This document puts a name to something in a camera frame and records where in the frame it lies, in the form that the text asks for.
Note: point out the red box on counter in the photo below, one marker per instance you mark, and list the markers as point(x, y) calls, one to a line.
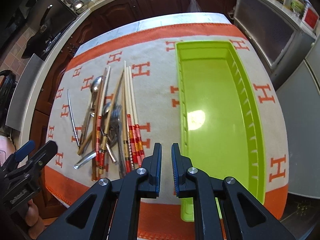
point(310, 18)

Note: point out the white plastic bag hanging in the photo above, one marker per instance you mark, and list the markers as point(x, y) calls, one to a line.
point(194, 6)

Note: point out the orange white H-pattern cloth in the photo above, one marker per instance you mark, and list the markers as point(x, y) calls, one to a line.
point(151, 54)

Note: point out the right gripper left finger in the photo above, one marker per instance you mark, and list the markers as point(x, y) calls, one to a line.
point(110, 209)

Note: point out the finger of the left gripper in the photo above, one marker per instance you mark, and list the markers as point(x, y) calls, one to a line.
point(24, 151)
point(34, 166)

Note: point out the steel fork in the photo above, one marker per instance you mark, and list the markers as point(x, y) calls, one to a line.
point(116, 125)

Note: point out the steel kettle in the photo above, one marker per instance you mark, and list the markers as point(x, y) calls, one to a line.
point(79, 6)

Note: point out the stainless steel oven cabinet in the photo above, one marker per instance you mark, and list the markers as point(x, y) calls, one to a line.
point(280, 39)

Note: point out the twisted steel chopstick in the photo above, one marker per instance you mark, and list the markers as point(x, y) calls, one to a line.
point(72, 119)

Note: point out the grey refrigerator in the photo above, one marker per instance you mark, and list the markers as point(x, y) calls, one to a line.
point(299, 100)

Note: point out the white chopstick orange band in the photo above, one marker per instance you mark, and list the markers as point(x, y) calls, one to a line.
point(133, 138)

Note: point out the steel stove side panel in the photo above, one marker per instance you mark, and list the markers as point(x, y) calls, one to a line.
point(21, 93)

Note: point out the person's left hand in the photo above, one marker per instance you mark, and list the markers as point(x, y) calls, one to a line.
point(34, 221)

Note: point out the large steel spoon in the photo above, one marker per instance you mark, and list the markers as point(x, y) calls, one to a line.
point(94, 91)

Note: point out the white chopstick red striped end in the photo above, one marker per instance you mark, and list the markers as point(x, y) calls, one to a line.
point(100, 115)

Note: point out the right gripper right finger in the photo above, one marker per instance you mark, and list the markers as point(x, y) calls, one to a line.
point(223, 208)

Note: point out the lime green plastic tray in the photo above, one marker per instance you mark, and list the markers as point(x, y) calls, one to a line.
point(221, 130)

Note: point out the small steel spoon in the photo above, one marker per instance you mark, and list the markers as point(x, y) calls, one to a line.
point(105, 148)

